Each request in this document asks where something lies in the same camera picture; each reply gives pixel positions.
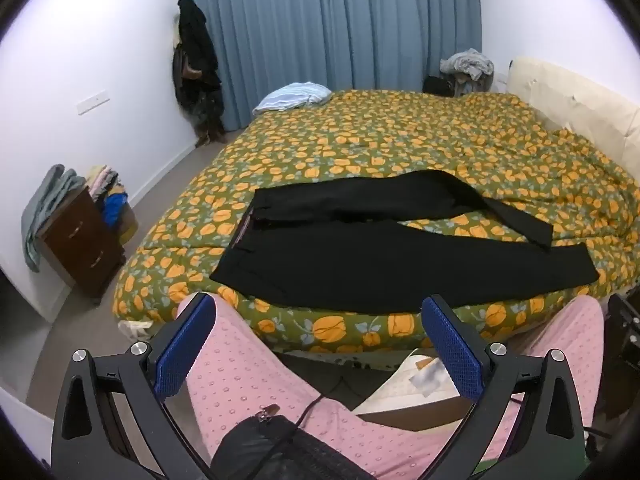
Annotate black pants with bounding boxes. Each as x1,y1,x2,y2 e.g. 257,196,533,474
209,170,601,315

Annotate green floral blanket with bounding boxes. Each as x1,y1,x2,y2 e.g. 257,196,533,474
112,89,640,356

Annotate folded light blue cloth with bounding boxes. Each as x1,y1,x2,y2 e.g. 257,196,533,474
252,81,333,115

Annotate white paper sheets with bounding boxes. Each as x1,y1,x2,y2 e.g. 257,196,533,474
357,350,468,417

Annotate dark brown nightstand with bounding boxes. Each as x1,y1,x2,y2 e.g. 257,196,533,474
39,187,127,306

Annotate black zip bag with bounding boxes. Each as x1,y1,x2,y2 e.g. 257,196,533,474
210,404,377,480

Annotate person's pink dotted pajama trousers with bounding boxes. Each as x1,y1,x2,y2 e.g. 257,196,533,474
177,290,608,480

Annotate dark bag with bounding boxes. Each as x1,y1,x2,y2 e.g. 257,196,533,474
422,75,464,97

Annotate cream padded headboard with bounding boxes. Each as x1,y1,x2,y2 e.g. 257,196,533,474
507,56,640,171

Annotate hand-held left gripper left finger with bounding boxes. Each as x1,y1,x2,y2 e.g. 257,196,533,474
50,291,217,480

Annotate dark coats on rack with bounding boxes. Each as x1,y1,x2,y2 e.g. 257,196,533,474
172,0,227,149

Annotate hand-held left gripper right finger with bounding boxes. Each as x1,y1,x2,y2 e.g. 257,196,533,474
421,294,587,480

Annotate grey towel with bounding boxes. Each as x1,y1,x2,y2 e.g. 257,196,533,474
21,164,87,274

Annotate grey clothes heap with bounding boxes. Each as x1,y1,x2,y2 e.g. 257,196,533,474
440,48,496,82

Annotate black cable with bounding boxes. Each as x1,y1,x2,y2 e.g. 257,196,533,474
260,374,353,480

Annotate colourful clothes pile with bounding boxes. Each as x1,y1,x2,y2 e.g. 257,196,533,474
85,163,139,243

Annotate white wall switch plate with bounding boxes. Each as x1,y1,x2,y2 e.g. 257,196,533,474
76,89,111,116

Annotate white plastic bag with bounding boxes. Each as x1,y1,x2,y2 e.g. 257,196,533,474
117,319,152,343

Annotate blue curtain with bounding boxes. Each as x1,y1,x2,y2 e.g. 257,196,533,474
181,0,483,131

